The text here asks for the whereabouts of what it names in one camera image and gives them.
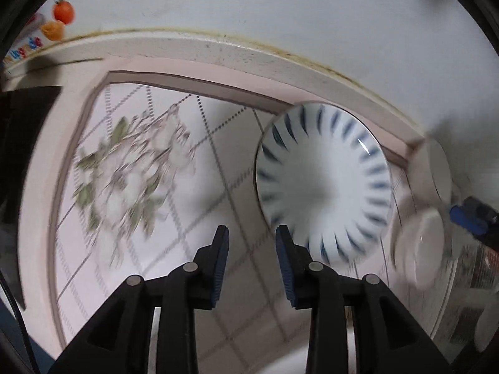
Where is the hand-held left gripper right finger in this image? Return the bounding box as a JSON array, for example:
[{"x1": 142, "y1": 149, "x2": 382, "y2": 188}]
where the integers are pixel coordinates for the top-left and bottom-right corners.
[{"x1": 275, "y1": 225, "x2": 453, "y2": 374}]

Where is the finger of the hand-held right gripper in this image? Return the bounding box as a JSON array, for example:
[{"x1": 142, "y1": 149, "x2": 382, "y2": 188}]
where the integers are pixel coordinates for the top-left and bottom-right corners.
[{"x1": 449, "y1": 197, "x2": 499, "y2": 251}]

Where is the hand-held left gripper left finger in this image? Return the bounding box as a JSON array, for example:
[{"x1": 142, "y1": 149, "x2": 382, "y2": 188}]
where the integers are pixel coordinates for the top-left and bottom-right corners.
[{"x1": 49, "y1": 225, "x2": 230, "y2": 374}]

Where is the white bowl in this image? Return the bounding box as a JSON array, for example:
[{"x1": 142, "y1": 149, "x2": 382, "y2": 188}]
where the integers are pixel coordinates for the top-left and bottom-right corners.
[
  {"x1": 405, "y1": 138, "x2": 453, "y2": 205},
  {"x1": 392, "y1": 206, "x2": 458, "y2": 290}
]

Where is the blue striped white plate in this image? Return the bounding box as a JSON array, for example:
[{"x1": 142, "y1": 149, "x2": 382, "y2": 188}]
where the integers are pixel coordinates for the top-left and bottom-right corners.
[{"x1": 255, "y1": 102, "x2": 394, "y2": 269}]

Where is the floral printed table mat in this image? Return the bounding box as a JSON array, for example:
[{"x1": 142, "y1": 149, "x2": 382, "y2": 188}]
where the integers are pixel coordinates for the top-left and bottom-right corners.
[{"x1": 17, "y1": 56, "x2": 461, "y2": 374}]

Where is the orange slice wall sticker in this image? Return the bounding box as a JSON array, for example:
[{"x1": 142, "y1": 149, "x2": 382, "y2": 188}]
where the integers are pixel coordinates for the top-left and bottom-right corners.
[{"x1": 42, "y1": 21, "x2": 65, "y2": 41}]

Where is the colourful cartoon wall sticker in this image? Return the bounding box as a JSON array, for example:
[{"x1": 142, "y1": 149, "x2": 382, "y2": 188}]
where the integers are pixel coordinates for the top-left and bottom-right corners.
[{"x1": 2, "y1": 12, "x2": 45, "y2": 69}]

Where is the persimmon wall sticker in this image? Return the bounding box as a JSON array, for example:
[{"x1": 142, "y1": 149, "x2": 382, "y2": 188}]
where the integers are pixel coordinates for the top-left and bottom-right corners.
[{"x1": 53, "y1": 0, "x2": 75, "y2": 24}]

